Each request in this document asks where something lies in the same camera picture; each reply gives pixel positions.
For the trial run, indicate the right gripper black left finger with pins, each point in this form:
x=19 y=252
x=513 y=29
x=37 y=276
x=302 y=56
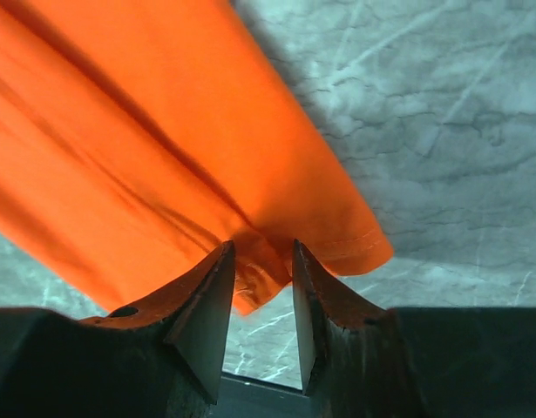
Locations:
x=162 y=355

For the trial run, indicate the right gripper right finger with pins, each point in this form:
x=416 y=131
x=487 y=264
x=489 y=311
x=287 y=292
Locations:
x=352 y=357

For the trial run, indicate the orange t shirt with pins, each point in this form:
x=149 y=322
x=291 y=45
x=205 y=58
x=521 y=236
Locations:
x=136 y=136

